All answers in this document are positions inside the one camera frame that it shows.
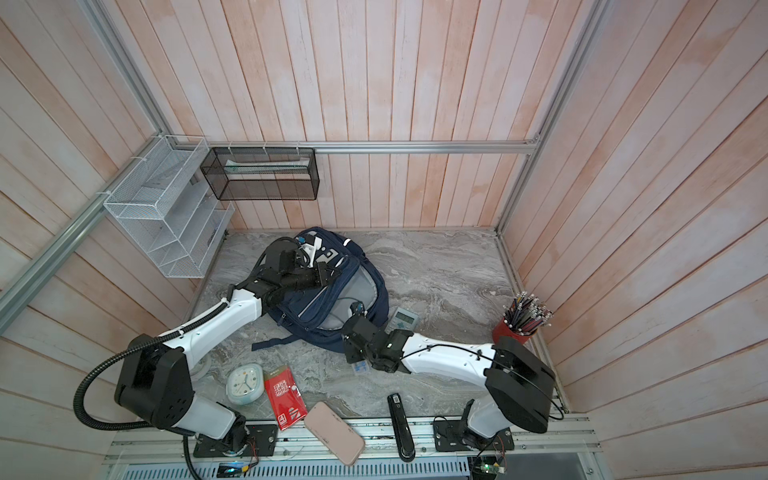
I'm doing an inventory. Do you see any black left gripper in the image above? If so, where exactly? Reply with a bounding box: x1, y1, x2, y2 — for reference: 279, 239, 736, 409
281, 261, 342, 292

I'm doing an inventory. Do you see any light blue calculator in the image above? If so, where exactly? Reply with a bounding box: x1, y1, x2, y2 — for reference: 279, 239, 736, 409
385, 307, 421, 333

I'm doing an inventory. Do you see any navy blue backpack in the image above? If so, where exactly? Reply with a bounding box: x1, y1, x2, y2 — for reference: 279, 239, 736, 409
251, 227, 389, 353

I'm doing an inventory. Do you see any red booklet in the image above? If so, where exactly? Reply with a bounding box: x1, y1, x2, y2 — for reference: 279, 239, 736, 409
264, 365, 308, 431

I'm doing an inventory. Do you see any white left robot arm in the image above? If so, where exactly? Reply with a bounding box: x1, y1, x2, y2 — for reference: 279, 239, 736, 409
115, 237, 344, 451

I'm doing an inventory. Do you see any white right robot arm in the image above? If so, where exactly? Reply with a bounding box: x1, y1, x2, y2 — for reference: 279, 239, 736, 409
341, 315, 556, 444

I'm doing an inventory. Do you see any black stapler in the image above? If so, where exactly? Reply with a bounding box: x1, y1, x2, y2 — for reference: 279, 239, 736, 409
387, 393, 416, 463

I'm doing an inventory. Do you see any pink pencil case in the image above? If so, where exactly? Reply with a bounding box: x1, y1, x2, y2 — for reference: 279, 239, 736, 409
304, 402, 365, 466

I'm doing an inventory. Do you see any mint green alarm clock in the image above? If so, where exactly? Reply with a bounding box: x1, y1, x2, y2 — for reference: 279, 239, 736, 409
226, 363, 265, 405

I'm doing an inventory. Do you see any red pencil holder with pencils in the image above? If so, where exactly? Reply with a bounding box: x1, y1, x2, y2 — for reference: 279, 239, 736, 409
492, 291, 553, 345

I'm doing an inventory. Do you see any black mesh wall basket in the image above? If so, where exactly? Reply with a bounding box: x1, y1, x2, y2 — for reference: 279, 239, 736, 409
200, 146, 320, 201

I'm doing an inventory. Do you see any white wire mesh shelf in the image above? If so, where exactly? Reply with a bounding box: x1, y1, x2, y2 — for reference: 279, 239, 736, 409
104, 135, 235, 279

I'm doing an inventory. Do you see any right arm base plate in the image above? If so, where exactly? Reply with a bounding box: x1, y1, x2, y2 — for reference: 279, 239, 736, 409
432, 416, 515, 453

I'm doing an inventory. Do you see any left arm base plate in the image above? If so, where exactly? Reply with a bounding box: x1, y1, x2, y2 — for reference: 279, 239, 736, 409
193, 423, 279, 458

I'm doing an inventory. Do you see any black corrugated cable hose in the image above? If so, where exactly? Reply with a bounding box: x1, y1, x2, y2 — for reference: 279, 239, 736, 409
72, 299, 232, 480

